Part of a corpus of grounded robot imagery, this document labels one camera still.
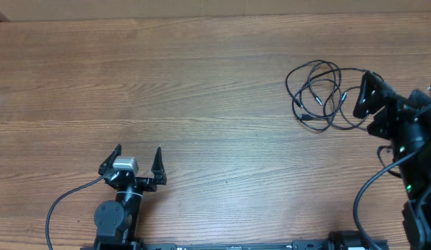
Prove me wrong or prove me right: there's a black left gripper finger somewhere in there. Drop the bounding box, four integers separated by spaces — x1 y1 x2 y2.
98 144 122 175
151 147 167 185

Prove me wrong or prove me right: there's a thin black separated cable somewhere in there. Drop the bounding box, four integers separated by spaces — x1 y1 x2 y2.
307 67 385 131

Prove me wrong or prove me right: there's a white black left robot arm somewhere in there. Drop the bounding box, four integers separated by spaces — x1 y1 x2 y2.
93 144 167 249

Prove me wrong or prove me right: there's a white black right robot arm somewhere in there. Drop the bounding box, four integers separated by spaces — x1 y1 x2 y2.
352 71 431 249

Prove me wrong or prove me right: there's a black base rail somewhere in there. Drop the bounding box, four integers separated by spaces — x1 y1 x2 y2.
81 231 373 250

